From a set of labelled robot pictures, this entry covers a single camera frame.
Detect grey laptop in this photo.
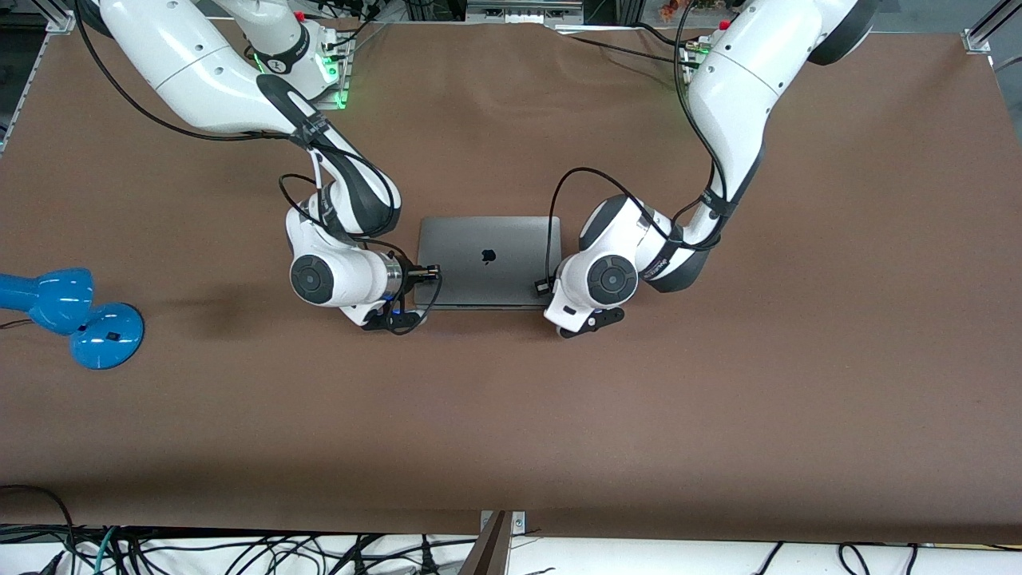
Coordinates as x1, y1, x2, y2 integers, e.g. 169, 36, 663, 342
416, 216, 563, 310

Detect brown table cover sheet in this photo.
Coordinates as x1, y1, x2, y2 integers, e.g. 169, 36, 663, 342
0, 16, 1022, 546

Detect grey power strip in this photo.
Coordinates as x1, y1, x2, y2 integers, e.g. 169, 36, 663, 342
465, 0, 585, 25

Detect dark metal beam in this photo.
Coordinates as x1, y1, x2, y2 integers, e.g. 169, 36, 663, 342
458, 511, 513, 575

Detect white sheet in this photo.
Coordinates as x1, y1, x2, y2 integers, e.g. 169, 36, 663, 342
0, 533, 1022, 575

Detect blue desk lamp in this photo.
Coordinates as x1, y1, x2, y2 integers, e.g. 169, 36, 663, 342
0, 268, 146, 371

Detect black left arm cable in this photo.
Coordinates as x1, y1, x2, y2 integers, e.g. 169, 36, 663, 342
545, 0, 729, 285

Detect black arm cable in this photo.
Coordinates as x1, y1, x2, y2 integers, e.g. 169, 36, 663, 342
545, 0, 729, 285
72, 0, 444, 336

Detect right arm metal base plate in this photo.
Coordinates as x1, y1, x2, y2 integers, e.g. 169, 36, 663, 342
315, 32, 353, 111

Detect black base plate cable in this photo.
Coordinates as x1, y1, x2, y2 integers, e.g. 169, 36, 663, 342
319, 0, 392, 55

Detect long black table cable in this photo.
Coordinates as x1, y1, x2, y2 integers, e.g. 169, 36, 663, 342
568, 34, 691, 66

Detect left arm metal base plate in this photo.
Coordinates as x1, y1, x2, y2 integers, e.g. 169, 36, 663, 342
679, 36, 711, 117

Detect short black table cable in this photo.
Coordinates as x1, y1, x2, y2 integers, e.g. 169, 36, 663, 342
635, 22, 687, 49

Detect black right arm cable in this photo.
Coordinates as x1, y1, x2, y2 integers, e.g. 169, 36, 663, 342
72, 0, 444, 336

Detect tangled black cables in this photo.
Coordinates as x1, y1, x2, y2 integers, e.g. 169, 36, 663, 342
0, 523, 480, 575

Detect black u-shaped cable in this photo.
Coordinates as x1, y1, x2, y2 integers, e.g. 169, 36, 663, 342
837, 542, 881, 575

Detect teal cable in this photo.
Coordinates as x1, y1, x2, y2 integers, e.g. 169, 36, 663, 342
93, 525, 122, 575

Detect black looped cable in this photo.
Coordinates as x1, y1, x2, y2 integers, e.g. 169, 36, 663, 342
0, 484, 77, 575

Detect aluminium frame profile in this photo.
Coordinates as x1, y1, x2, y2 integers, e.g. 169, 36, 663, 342
0, 0, 74, 153
961, 0, 1022, 55

